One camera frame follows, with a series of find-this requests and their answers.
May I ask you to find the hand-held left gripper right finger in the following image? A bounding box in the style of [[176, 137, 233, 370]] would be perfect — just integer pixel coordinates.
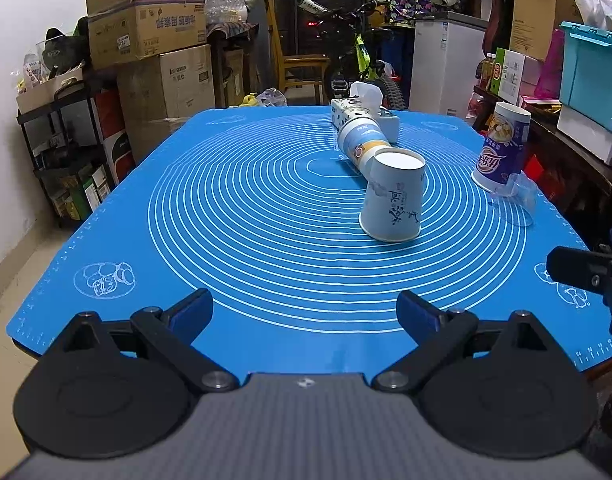
[[373, 290, 563, 394]]

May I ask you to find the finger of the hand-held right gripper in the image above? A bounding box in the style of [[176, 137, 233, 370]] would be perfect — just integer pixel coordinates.
[[546, 246, 612, 291]]

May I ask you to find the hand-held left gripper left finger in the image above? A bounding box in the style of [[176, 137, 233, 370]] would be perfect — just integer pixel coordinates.
[[48, 288, 239, 394]]

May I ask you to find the clear plastic cup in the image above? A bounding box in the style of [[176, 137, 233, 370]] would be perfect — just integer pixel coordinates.
[[488, 170, 539, 228]]

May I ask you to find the white paper cup blue print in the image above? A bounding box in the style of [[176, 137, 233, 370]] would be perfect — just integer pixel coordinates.
[[359, 147, 427, 244]]

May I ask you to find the purple printed paper cup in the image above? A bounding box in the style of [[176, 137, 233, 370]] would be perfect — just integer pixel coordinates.
[[471, 101, 532, 193]]

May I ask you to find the blue yellow label paper cup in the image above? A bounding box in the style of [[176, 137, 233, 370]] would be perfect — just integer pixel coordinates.
[[336, 114, 394, 175]]

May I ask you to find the dark wooden cabinet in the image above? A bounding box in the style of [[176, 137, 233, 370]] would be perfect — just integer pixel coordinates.
[[472, 85, 612, 248]]

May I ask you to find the blue silicone baking mat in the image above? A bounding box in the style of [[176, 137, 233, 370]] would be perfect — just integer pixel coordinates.
[[6, 106, 612, 376]]

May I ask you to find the white flat box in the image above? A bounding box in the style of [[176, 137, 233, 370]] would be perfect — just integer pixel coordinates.
[[556, 105, 612, 167]]

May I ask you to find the small brown cardboard box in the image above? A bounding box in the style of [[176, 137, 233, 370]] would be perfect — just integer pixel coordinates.
[[126, 116, 193, 162]]

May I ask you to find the teal plastic storage box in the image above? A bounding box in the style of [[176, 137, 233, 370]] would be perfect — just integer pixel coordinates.
[[558, 21, 612, 122]]

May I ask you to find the patterned tissue box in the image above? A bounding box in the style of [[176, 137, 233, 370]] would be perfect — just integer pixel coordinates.
[[331, 98, 401, 143]]

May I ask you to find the red white carton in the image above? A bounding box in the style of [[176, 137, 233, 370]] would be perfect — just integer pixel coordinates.
[[92, 87, 136, 184]]

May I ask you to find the pink bag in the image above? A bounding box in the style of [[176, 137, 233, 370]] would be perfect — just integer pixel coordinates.
[[534, 27, 567, 100]]

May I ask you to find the green white carton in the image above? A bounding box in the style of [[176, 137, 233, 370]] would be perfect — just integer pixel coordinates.
[[490, 47, 528, 107]]

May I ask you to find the black metal shelf rack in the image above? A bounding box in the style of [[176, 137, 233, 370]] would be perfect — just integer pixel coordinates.
[[16, 66, 136, 230]]

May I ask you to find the orange drink bottle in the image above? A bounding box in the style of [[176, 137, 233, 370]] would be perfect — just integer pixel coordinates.
[[478, 52, 498, 92]]

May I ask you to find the white tissue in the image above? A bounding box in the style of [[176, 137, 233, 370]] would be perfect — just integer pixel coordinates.
[[349, 81, 384, 112]]

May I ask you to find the crumpled clear plastic bag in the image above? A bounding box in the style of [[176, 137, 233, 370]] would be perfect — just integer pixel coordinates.
[[256, 87, 289, 108]]

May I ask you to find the large brown cardboard box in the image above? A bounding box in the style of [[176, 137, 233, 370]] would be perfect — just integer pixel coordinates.
[[116, 45, 217, 122]]

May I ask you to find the white chest freezer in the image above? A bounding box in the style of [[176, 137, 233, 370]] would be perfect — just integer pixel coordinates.
[[408, 11, 490, 119]]

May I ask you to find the tall brown cardboard box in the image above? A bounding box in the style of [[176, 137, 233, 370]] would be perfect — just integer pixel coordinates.
[[508, 0, 585, 62]]

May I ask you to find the black green bicycle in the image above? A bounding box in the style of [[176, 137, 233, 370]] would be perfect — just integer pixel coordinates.
[[296, 0, 405, 111]]

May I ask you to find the white carton of goods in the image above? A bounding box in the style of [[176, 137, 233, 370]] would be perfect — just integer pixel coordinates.
[[16, 66, 84, 114]]

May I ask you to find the wooden chair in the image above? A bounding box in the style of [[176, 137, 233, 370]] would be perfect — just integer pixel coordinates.
[[265, 0, 331, 107]]

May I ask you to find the open printed cardboard box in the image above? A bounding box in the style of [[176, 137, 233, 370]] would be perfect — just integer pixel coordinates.
[[86, 0, 209, 70]]

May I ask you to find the black bag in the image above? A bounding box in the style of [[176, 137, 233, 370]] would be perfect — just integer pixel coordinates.
[[44, 16, 91, 70]]

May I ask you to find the bag of plastic bottles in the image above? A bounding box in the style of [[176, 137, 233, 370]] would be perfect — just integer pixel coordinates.
[[205, 0, 247, 26]]

